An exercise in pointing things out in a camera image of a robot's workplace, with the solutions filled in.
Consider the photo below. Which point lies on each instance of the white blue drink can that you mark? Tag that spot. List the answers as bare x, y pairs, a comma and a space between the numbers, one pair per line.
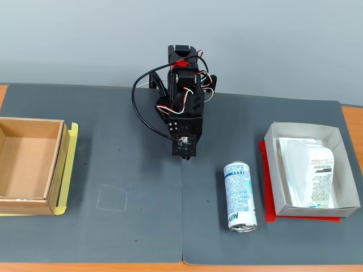
239, 195

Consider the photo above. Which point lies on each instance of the white cardboard box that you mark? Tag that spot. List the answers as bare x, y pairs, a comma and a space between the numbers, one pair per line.
273, 175

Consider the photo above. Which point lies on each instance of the brown cardboard box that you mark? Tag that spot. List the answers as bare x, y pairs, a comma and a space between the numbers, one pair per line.
22, 164

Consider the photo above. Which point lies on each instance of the grey table mat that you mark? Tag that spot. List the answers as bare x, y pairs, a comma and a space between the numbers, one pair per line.
227, 127
113, 170

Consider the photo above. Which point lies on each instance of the black table clamp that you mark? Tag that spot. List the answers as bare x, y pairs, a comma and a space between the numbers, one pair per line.
214, 83
162, 109

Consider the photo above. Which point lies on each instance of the red tape piece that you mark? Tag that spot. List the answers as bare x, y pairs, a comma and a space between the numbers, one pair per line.
180, 63

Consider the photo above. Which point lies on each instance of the red paper sheet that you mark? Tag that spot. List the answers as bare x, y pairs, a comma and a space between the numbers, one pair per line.
268, 198

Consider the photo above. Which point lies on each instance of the plain white packet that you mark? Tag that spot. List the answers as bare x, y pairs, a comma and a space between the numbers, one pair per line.
295, 140

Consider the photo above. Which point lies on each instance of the yellow paper sheet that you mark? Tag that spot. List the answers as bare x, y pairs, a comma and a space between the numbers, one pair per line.
69, 170

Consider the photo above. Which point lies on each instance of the white packet with printed label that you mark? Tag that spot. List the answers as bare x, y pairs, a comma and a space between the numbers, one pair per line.
314, 175

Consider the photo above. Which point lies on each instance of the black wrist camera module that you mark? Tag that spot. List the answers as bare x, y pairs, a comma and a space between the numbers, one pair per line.
184, 150

